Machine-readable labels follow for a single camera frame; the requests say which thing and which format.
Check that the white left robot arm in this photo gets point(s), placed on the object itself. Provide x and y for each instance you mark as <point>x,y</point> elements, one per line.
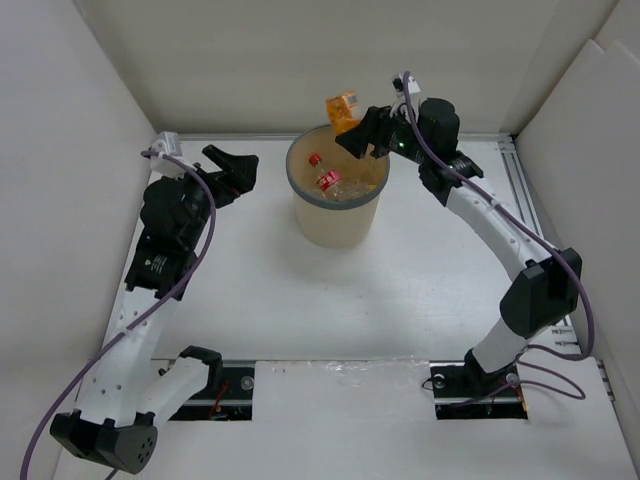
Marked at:
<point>116,419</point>

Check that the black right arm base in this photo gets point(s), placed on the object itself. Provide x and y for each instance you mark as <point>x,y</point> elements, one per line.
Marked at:
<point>459,395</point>

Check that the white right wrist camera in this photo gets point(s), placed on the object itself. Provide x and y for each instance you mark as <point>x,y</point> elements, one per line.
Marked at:
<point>405,87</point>

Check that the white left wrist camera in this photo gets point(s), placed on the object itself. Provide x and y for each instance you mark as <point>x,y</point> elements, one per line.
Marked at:
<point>165,155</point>

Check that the yellow cap orange label bottle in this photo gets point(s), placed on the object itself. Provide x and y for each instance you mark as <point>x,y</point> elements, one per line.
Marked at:
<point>358,189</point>

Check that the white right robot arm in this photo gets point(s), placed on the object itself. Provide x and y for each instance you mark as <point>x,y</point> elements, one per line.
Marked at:
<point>545,281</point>

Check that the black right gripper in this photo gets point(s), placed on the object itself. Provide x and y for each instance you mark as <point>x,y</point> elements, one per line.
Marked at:
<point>375,123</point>

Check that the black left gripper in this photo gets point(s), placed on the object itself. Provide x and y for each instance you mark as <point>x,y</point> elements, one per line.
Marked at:
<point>239,172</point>

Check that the small red cap bottle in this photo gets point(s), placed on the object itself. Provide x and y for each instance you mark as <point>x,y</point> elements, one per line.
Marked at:
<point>328,178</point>

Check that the beige bin with grey rim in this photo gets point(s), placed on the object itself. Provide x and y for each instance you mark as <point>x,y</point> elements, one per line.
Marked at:
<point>330,219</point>

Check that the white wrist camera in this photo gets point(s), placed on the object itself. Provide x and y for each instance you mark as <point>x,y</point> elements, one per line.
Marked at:
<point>405,87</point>
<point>165,155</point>

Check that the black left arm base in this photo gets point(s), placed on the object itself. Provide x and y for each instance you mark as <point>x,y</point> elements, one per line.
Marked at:
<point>232,400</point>

